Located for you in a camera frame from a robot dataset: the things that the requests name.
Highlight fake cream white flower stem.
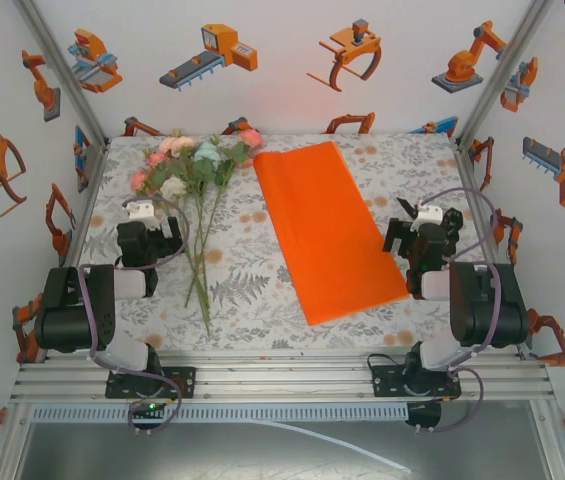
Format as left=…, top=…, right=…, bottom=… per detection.
left=159, top=175, right=208, bottom=321

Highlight orange wrapping paper sheet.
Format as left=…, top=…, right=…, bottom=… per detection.
left=253, top=141, right=411, bottom=327

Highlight fake peach flower stem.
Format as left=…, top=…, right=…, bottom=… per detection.
left=158, top=133, right=203, bottom=281

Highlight fake pale blue flower stem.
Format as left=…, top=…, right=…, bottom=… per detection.
left=191, top=141, right=223, bottom=301

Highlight grey floral tablecloth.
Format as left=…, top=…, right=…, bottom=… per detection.
left=55, top=132, right=523, bottom=354

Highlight small circuit board green light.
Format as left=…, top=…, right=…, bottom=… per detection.
left=128, top=399, right=168, bottom=421

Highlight thin white tube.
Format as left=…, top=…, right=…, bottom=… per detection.
left=249, top=418, right=413, bottom=474

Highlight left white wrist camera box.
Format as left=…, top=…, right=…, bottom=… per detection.
left=122, top=197, right=159, bottom=225

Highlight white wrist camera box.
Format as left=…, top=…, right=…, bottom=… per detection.
left=413, top=201, right=444, bottom=226
left=122, top=197, right=159, bottom=225

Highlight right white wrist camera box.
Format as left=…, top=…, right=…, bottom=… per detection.
left=413, top=201, right=444, bottom=226

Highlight aluminium side rail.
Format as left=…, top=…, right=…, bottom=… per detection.
left=14, top=142, right=111, bottom=364
left=453, top=139, right=528, bottom=359

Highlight thin black cable loop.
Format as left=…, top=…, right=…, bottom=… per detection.
left=366, top=353, right=413, bottom=399

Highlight aluminium front frame rails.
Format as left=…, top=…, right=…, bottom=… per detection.
left=9, top=349, right=558, bottom=404

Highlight aluminium frame post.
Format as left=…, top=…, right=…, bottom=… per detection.
left=11, top=0, right=111, bottom=146
left=454, top=0, right=559, bottom=146

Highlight white slotted cable duct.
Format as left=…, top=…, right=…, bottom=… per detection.
left=29, top=403, right=410, bottom=425

